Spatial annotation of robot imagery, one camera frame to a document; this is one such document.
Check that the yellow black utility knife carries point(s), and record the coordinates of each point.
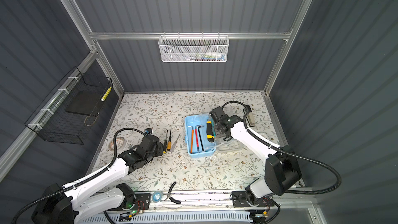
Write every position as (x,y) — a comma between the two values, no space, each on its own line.
(210,131)

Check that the orange long screwdriver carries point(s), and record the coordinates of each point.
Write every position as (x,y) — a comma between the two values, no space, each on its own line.
(191,142)

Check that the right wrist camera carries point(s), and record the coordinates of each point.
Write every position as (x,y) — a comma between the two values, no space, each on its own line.
(217,114)

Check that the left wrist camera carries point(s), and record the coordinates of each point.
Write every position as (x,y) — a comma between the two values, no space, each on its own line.
(148,131)

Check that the black foam pad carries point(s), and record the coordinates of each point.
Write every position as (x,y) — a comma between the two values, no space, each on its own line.
(85,103)

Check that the black silver stapler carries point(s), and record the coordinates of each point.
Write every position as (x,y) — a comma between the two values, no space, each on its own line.
(249,116)

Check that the clear handle screwdriver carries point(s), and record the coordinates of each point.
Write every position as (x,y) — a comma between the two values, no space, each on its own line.
(175,144)

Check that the clear tape roll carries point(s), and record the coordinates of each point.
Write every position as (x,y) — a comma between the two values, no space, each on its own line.
(121,143)

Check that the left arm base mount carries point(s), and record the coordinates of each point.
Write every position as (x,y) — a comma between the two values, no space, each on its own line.
(138,202)

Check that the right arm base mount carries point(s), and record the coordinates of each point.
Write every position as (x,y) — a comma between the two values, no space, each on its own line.
(242,199)

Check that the black hex key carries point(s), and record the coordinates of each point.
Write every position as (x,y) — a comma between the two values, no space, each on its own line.
(200,138)

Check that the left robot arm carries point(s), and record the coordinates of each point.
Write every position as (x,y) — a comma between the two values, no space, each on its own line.
(79,200)

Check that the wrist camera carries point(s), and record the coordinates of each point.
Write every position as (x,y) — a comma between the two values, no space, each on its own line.
(148,131)
(217,114)

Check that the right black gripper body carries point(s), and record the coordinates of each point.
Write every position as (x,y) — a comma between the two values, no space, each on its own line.
(217,127)

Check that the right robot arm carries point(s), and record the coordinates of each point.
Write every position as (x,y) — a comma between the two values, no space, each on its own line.
(281,171)

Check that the white ventilated front panel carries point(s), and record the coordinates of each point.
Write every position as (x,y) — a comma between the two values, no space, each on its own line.
(203,217)

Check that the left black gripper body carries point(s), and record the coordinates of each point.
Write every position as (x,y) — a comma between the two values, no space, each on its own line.
(158,152)

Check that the blue plastic tool box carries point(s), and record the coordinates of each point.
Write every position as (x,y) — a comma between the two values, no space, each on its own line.
(194,120)

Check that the black yellow small screwdriver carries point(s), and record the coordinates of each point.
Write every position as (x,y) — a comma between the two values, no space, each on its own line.
(165,143)

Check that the white wire wall basket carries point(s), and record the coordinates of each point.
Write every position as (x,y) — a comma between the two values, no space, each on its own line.
(193,50)

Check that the black wire wall basket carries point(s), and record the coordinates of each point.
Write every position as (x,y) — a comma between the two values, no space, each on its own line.
(68,116)

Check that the blue tape roll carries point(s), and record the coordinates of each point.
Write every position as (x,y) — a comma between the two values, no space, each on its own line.
(157,197)

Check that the yellow handle screwdriver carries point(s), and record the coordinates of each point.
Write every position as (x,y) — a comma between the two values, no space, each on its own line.
(169,143)

